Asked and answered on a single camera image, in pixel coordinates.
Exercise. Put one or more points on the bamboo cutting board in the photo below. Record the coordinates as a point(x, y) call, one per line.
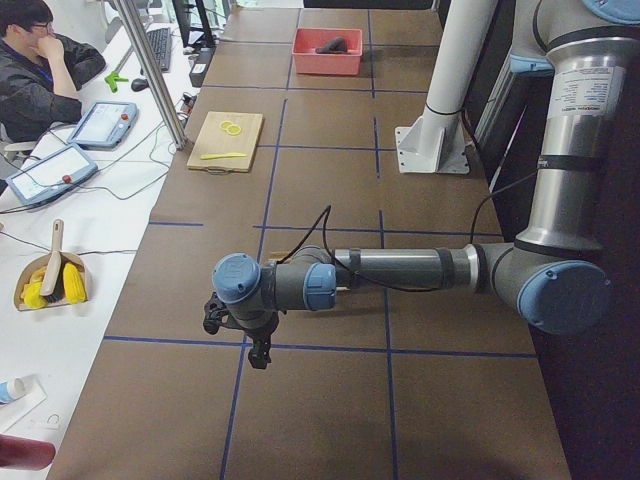
point(212, 140)

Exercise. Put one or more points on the far teach pendant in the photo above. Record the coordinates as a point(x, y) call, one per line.
point(105, 125)

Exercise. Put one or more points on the person in black jacket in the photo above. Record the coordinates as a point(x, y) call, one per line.
point(41, 71)

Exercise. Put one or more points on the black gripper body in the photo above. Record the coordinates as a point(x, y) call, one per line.
point(258, 334)

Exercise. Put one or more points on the grey cleaning cloth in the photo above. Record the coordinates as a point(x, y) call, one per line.
point(336, 45)

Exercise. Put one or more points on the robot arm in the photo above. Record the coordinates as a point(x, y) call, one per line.
point(548, 273)

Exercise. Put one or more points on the aluminium frame post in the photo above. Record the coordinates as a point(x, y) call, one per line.
point(135, 30)

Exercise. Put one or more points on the green plastic tool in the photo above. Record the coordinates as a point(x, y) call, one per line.
point(113, 80)

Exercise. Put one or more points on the red cylinder bottle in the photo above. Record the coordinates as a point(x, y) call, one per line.
point(26, 454)

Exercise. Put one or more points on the yellow plastic knife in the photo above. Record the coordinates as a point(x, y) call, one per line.
point(209, 157)

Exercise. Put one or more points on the black keyboard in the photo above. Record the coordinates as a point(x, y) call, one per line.
point(160, 41)

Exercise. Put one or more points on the front lemon slice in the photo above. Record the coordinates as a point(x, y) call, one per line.
point(233, 130)

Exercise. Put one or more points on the near teach pendant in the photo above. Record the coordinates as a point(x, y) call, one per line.
point(53, 176)

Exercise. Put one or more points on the teach pendant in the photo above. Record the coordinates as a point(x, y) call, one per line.
point(53, 176)
point(105, 125)

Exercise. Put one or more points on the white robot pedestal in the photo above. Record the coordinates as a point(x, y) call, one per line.
point(434, 143)

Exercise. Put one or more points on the pink plastic bin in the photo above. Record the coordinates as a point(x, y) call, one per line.
point(306, 61)

